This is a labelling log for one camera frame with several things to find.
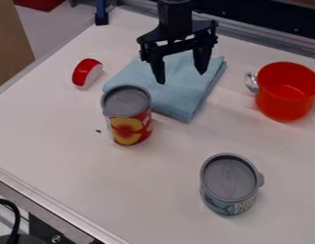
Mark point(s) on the red and white toy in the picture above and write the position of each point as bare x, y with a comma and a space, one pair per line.
86, 73

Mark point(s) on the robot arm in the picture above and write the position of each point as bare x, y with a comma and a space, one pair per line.
175, 14

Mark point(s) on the red box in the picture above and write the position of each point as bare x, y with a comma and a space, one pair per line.
38, 4

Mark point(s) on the red can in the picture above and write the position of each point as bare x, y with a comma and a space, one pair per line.
127, 115

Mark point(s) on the orange pot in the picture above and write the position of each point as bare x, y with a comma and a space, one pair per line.
285, 91

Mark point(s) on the blue can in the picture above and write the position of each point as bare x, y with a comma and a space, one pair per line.
230, 184

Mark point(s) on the cardboard box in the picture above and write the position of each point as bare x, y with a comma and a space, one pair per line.
9, 41

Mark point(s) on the blue clamp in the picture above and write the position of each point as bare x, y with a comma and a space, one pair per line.
101, 12

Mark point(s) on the blue cloth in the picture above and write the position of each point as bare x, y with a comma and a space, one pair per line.
173, 85

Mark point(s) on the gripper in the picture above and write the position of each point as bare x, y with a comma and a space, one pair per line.
177, 40

